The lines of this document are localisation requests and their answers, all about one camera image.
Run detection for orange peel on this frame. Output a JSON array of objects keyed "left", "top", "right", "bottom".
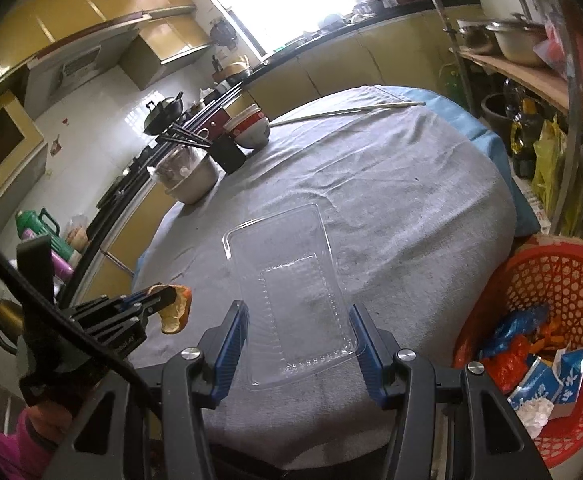
[{"left": 147, "top": 284, "right": 192, "bottom": 336}]

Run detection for person's left hand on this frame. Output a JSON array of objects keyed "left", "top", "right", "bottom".
[{"left": 26, "top": 401, "right": 74, "bottom": 444}]

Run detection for white tissue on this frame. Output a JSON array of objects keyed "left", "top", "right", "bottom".
[{"left": 515, "top": 398, "right": 554, "bottom": 439}]

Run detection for range hood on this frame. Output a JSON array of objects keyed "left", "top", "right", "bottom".
[{"left": 22, "top": 11, "right": 150, "bottom": 119}]

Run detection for long pale stick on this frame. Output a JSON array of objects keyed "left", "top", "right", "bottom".
[{"left": 270, "top": 101, "right": 426, "bottom": 127}]

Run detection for black chopstick holder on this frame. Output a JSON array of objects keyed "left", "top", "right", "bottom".
[{"left": 156, "top": 124, "right": 246, "bottom": 174}]

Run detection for blue table underlay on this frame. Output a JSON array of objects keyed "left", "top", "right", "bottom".
[{"left": 374, "top": 84, "right": 541, "bottom": 237}]

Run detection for yellow plastic bag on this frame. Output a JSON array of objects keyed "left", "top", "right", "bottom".
[{"left": 532, "top": 116, "right": 567, "bottom": 214}]

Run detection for small steel pot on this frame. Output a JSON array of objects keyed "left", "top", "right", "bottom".
[{"left": 457, "top": 20, "right": 500, "bottom": 55}]

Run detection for orange wrapper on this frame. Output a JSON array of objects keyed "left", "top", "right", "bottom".
[{"left": 481, "top": 335, "right": 546, "bottom": 394}]

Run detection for metal kitchen shelf rack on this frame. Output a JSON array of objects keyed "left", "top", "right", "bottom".
[{"left": 431, "top": 0, "right": 583, "bottom": 237}]

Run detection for steel pot on shelf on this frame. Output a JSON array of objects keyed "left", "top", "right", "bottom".
[{"left": 485, "top": 20, "right": 547, "bottom": 67}]

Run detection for pink plastic bag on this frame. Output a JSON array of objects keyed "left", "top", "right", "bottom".
[{"left": 533, "top": 22, "right": 578, "bottom": 80}]

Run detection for green thermos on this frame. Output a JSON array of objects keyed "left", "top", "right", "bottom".
[{"left": 15, "top": 208, "right": 80, "bottom": 268}]

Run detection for brass kettle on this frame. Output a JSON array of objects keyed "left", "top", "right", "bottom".
[{"left": 0, "top": 299, "right": 24, "bottom": 356}]

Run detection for blue plastic bag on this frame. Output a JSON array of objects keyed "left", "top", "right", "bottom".
[{"left": 480, "top": 304, "right": 549, "bottom": 358}]

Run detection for blue white milk carton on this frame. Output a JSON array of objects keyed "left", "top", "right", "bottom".
[{"left": 508, "top": 348, "right": 583, "bottom": 419}]

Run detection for black wok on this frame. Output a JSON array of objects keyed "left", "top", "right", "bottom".
[{"left": 143, "top": 92, "right": 183, "bottom": 136}]

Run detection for metal basin with lid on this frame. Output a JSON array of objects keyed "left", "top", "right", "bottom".
[{"left": 147, "top": 145, "right": 219, "bottom": 205}]

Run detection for red plastic basket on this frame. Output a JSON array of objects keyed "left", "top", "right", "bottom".
[{"left": 453, "top": 240, "right": 583, "bottom": 468}]

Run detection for clear plastic tray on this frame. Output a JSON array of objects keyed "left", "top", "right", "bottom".
[{"left": 222, "top": 203, "right": 359, "bottom": 390}]

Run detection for cardboard box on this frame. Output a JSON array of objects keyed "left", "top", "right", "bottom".
[{"left": 513, "top": 233, "right": 583, "bottom": 256}]

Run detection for pink thermos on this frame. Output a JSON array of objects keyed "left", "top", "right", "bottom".
[{"left": 20, "top": 229, "right": 74, "bottom": 283}]

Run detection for stacked red white bowls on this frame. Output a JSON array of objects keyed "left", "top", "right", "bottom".
[{"left": 223, "top": 104, "right": 270, "bottom": 150}]

